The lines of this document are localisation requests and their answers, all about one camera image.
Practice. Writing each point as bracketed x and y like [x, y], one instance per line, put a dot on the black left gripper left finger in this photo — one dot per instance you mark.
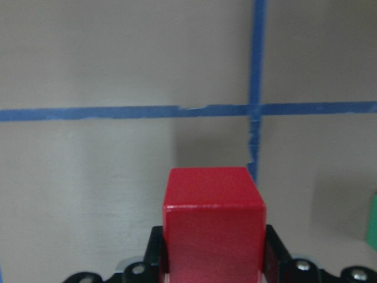
[152, 268]

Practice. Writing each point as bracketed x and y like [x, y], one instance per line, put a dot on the green wooden block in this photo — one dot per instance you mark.
[371, 232]

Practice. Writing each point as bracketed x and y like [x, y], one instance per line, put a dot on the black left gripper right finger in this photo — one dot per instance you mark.
[280, 267]

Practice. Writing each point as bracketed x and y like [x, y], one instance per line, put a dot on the red wooden block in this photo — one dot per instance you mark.
[214, 225]

